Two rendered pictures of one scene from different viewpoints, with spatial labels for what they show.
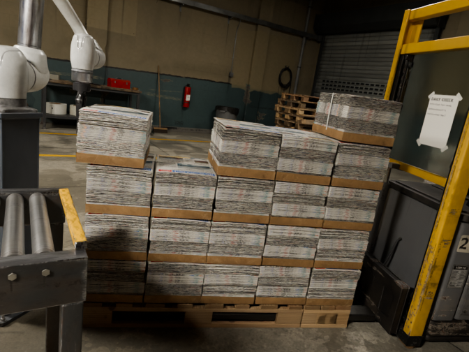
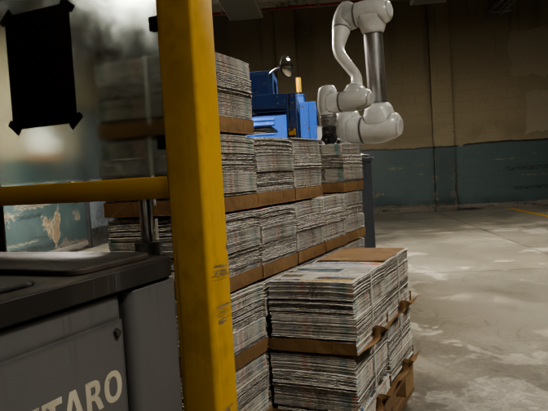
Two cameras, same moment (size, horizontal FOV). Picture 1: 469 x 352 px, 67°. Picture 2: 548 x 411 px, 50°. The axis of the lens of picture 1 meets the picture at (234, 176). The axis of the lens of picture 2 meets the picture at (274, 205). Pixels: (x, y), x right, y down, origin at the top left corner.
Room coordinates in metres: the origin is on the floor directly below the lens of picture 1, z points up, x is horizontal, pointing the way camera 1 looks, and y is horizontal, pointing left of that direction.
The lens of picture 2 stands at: (3.28, -1.86, 0.94)
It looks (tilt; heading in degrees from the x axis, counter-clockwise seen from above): 3 degrees down; 128
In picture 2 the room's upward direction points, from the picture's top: 3 degrees counter-clockwise
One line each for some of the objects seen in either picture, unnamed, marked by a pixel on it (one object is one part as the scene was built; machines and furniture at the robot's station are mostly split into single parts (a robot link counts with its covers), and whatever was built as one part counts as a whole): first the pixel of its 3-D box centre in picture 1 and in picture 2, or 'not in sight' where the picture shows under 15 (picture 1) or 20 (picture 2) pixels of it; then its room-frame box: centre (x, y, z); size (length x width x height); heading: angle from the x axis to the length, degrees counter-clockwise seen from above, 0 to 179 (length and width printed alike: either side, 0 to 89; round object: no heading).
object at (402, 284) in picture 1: (368, 280); not in sight; (2.03, -0.93, 0.20); 0.62 x 0.05 x 0.30; 13
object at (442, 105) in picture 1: (430, 110); (63, 41); (2.05, -1.03, 1.27); 0.57 x 0.01 x 0.65; 13
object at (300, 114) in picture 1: (305, 123); not in sight; (8.44, -1.47, 0.65); 1.33 x 0.94 x 1.30; 126
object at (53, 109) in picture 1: (91, 102); not in sight; (7.18, 3.08, 0.55); 1.80 x 0.70 x 1.09; 122
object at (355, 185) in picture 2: not in sight; (338, 186); (1.79, 0.60, 0.86); 0.29 x 0.16 x 0.04; 101
